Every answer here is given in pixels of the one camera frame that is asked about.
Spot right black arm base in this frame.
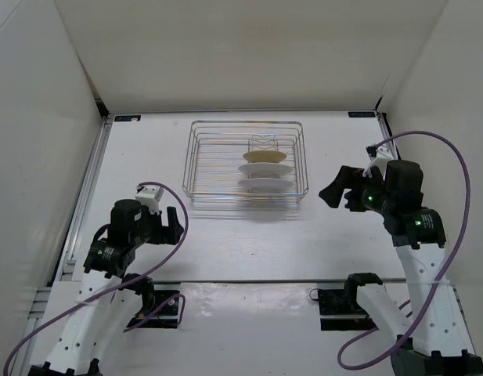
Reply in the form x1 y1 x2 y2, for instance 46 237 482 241
308 287 377 331

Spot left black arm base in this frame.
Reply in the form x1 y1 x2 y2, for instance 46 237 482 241
124 289 186 332

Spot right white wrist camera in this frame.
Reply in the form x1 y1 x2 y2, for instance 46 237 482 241
362 145 395 177

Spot beige plate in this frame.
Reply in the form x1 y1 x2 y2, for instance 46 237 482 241
243 150 287 164

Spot right blue corner sticker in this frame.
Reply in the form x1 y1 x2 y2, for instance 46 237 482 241
348 111 376 118

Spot white patterned plate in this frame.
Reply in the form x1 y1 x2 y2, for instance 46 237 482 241
238 178 294 190

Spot aluminium table rail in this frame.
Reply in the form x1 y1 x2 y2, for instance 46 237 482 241
28 114 114 320

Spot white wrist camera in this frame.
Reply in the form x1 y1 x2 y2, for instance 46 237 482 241
135 185 164 215
362 145 395 177

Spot left blue corner sticker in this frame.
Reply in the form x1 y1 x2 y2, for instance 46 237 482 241
114 115 141 122

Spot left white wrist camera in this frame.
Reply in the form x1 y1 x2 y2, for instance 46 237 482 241
135 185 164 215

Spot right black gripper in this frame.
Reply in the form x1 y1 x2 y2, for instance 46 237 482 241
318 166 395 216

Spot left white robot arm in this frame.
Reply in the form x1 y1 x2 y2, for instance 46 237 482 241
28 193 188 375

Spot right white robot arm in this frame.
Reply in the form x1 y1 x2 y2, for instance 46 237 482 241
319 161 483 375

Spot blue corner sticker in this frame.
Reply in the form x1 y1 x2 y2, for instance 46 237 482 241
114 115 141 122
348 111 376 118

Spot silver wire dish rack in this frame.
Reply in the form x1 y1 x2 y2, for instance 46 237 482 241
182 120 308 204

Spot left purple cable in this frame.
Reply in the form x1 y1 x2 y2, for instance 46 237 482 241
2 180 189 373

